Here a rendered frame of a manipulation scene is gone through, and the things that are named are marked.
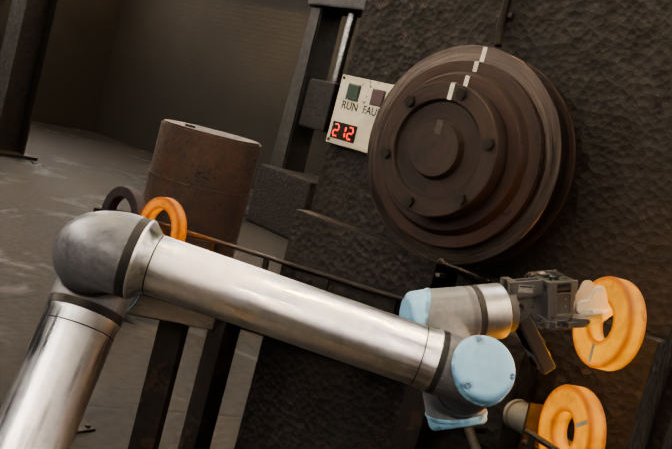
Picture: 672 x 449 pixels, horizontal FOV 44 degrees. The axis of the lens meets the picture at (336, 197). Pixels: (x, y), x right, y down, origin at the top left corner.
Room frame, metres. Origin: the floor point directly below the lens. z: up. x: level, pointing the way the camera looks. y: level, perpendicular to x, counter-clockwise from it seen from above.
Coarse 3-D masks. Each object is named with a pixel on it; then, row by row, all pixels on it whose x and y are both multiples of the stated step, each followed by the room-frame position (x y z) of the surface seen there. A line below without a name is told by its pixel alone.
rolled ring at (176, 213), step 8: (152, 200) 2.37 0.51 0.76; (160, 200) 2.35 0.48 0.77; (168, 200) 2.33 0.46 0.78; (144, 208) 2.39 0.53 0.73; (152, 208) 2.36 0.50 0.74; (160, 208) 2.36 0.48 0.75; (168, 208) 2.32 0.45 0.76; (176, 208) 2.31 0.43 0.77; (144, 216) 2.38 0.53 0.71; (152, 216) 2.39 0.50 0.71; (176, 216) 2.29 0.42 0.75; (184, 216) 2.31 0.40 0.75; (176, 224) 2.29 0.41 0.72; (184, 224) 2.30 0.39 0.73; (176, 232) 2.28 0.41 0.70; (184, 232) 2.30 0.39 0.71; (184, 240) 2.30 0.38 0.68
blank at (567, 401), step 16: (560, 400) 1.41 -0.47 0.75; (576, 400) 1.37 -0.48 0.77; (592, 400) 1.36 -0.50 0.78; (544, 416) 1.44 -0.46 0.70; (560, 416) 1.41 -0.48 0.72; (576, 416) 1.36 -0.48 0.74; (592, 416) 1.33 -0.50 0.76; (544, 432) 1.43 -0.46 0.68; (560, 432) 1.42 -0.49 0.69; (576, 432) 1.35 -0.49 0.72; (592, 432) 1.32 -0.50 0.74; (544, 448) 1.42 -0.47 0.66; (576, 448) 1.34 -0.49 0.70; (592, 448) 1.31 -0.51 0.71
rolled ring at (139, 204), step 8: (112, 192) 2.49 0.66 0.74; (120, 192) 2.46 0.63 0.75; (128, 192) 2.44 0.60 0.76; (136, 192) 2.44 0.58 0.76; (104, 200) 2.51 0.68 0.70; (112, 200) 2.48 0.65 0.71; (120, 200) 2.50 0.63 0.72; (128, 200) 2.43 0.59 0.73; (136, 200) 2.41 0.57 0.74; (104, 208) 2.50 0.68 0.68; (112, 208) 2.50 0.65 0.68; (136, 208) 2.40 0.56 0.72
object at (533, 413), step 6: (528, 408) 1.46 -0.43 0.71; (534, 408) 1.46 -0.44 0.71; (540, 408) 1.46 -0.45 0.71; (528, 414) 1.45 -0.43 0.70; (534, 414) 1.46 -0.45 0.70; (540, 414) 1.46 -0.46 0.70; (528, 420) 1.45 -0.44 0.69; (534, 420) 1.46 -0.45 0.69; (528, 426) 1.45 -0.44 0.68; (534, 426) 1.46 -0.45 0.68; (522, 432) 1.45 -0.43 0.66; (522, 438) 1.45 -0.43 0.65
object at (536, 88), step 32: (416, 64) 1.87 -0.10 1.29; (512, 64) 1.72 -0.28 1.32; (544, 96) 1.67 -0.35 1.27; (544, 128) 1.66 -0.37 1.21; (544, 160) 1.64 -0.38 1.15; (544, 192) 1.63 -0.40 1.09; (384, 224) 1.85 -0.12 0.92; (512, 224) 1.66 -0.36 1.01; (448, 256) 1.74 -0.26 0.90; (480, 256) 1.69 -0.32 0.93
